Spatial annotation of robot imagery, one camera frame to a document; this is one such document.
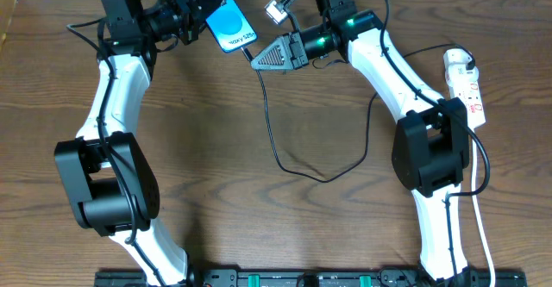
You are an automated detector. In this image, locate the blue Galaxy smartphone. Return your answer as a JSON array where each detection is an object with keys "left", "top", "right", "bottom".
[{"left": 206, "top": 0, "right": 258, "bottom": 53}]

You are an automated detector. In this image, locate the black USB charging cable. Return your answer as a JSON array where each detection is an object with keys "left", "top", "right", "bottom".
[{"left": 241, "top": 44, "right": 477, "bottom": 184}]

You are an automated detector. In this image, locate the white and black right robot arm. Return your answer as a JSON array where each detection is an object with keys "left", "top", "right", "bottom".
[{"left": 251, "top": 0, "right": 472, "bottom": 286}]

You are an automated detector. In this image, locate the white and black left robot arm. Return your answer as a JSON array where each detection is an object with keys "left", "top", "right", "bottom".
[{"left": 54, "top": 0, "right": 225, "bottom": 286}]

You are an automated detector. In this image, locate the white charger plug adapter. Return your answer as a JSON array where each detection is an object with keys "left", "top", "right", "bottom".
[{"left": 443, "top": 48, "right": 480, "bottom": 87}]

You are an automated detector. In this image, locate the white power strip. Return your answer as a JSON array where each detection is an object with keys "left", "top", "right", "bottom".
[{"left": 448, "top": 80, "right": 486, "bottom": 129}]

